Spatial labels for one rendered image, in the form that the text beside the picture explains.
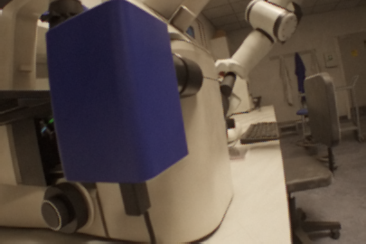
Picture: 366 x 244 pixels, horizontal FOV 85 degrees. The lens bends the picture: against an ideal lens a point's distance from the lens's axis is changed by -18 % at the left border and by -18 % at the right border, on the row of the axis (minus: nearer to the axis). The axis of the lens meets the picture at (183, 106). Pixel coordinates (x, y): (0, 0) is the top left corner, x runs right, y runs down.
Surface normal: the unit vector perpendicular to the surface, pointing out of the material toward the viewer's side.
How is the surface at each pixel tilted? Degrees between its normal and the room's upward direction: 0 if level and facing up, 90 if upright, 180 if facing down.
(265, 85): 90
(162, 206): 90
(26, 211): 90
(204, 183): 90
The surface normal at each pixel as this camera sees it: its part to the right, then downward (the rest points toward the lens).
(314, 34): -0.36, 0.05
